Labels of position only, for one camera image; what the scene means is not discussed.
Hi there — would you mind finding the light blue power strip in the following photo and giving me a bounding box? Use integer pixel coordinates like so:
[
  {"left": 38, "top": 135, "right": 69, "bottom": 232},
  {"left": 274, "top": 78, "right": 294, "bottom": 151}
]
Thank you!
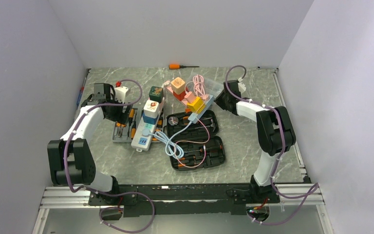
[{"left": 187, "top": 95, "right": 214, "bottom": 123}]

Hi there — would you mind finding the light blue power cable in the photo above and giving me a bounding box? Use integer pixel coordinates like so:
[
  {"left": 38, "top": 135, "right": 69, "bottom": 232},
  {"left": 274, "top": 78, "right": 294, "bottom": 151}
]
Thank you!
[{"left": 142, "top": 119, "right": 198, "bottom": 159}]

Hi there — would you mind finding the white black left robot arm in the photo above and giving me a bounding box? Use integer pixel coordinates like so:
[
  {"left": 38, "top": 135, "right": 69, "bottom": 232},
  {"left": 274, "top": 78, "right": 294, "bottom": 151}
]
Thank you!
[{"left": 47, "top": 82, "right": 130, "bottom": 205}]

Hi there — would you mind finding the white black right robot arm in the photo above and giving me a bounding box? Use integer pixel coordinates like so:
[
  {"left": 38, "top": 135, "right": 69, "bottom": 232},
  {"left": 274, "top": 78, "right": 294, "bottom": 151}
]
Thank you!
[{"left": 215, "top": 80, "right": 296, "bottom": 202}]

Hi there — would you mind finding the yellow cube socket adapter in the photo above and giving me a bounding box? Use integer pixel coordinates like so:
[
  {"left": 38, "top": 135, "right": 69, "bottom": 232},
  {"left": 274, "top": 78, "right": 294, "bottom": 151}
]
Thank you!
[{"left": 187, "top": 97, "right": 206, "bottom": 114}]

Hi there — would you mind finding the pink cube socket adapter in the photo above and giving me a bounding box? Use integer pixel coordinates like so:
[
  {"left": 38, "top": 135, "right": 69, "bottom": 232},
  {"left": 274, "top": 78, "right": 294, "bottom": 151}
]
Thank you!
[{"left": 184, "top": 92, "right": 197, "bottom": 104}]

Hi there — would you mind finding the red cube socket adapter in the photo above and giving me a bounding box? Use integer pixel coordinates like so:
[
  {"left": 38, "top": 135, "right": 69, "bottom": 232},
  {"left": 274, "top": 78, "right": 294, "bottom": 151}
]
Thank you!
[{"left": 173, "top": 91, "right": 186, "bottom": 101}]

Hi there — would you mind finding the white cube socket adapter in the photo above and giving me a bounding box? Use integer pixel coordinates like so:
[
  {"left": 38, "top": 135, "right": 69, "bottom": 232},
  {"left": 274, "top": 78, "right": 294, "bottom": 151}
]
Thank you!
[{"left": 143, "top": 99, "right": 160, "bottom": 118}]

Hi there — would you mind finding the green cube socket adapter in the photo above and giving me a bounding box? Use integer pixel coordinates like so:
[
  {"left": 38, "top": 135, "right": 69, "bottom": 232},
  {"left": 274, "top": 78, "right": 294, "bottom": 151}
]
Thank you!
[{"left": 149, "top": 86, "right": 164, "bottom": 103}]

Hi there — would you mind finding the blue cube socket adapter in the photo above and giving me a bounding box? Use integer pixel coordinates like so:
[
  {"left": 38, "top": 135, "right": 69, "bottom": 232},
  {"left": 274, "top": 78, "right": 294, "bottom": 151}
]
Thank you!
[{"left": 142, "top": 114, "right": 159, "bottom": 125}]

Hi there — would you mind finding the blue red pen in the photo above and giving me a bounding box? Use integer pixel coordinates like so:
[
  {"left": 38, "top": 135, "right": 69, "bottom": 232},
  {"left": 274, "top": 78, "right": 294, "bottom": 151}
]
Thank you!
[{"left": 76, "top": 78, "right": 87, "bottom": 107}]

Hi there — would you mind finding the clear plastic organizer box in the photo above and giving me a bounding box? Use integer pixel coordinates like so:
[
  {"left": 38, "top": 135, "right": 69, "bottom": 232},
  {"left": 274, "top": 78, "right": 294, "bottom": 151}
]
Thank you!
[{"left": 186, "top": 74, "right": 224, "bottom": 98}]

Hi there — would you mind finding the grey plastic tool tray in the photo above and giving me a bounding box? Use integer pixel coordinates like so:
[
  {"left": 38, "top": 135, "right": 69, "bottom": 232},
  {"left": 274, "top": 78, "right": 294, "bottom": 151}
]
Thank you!
[{"left": 112, "top": 107, "right": 164, "bottom": 143}]

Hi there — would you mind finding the orange black screwdriver in tray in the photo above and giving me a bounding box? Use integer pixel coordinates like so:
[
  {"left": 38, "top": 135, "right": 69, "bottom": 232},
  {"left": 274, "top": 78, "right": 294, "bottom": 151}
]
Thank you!
[{"left": 129, "top": 117, "right": 137, "bottom": 139}]

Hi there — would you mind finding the black tool case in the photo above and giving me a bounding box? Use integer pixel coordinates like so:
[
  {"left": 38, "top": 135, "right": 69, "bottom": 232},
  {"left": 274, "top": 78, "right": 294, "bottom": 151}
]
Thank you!
[{"left": 167, "top": 110, "right": 226, "bottom": 171}]

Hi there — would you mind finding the pink power strip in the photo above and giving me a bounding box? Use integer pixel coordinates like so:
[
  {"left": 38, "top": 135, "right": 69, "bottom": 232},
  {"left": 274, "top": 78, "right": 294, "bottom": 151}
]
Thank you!
[{"left": 163, "top": 77, "right": 187, "bottom": 106}]

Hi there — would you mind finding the white power strip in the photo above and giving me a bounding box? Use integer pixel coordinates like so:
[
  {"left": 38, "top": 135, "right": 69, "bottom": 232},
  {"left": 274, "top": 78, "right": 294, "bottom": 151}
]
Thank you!
[{"left": 131, "top": 98, "right": 165, "bottom": 152}]

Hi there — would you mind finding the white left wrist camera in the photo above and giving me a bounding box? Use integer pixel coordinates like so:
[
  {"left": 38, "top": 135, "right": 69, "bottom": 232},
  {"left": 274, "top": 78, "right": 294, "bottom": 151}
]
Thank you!
[{"left": 114, "top": 85, "right": 131, "bottom": 103}]

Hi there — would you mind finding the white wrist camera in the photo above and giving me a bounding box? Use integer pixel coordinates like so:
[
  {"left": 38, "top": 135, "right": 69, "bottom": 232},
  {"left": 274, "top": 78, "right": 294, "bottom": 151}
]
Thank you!
[
  {"left": 237, "top": 78, "right": 246, "bottom": 93},
  {"left": 114, "top": 85, "right": 131, "bottom": 103}
]

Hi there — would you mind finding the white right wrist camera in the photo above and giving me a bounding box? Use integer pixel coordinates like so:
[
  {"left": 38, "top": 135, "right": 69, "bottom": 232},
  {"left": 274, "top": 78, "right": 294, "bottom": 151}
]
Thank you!
[{"left": 237, "top": 78, "right": 246, "bottom": 93}]

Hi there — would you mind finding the pink thin cable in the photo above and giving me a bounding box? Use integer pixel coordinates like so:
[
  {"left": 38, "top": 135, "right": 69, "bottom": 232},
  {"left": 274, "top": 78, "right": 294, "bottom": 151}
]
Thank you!
[{"left": 170, "top": 74, "right": 211, "bottom": 169}]

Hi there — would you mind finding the orange screwdriver at wall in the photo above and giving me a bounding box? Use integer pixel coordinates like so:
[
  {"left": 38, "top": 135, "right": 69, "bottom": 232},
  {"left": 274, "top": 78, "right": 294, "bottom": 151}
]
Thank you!
[{"left": 168, "top": 64, "right": 199, "bottom": 70}]

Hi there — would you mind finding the black aluminium base frame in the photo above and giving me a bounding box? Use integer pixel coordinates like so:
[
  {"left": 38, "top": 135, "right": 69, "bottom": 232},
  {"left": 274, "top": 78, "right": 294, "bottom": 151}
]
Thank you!
[{"left": 39, "top": 183, "right": 324, "bottom": 217}]

